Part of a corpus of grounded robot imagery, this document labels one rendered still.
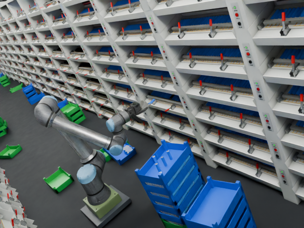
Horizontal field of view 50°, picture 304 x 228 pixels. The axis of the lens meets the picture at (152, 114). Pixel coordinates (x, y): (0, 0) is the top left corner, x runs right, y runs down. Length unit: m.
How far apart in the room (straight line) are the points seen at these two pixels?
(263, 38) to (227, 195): 0.85
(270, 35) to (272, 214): 1.11
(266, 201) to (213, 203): 0.48
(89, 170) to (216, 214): 1.08
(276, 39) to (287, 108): 0.38
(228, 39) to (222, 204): 0.86
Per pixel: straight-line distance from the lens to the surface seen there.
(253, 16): 1.61
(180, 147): 2.05
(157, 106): 2.73
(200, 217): 1.84
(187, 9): 1.84
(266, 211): 2.21
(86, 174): 2.50
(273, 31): 1.57
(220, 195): 1.91
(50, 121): 2.32
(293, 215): 2.16
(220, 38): 1.75
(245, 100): 1.91
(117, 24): 2.75
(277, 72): 1.66
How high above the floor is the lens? 1.61
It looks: 25 degrees down
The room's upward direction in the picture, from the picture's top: 25 degrees counter-clockwise
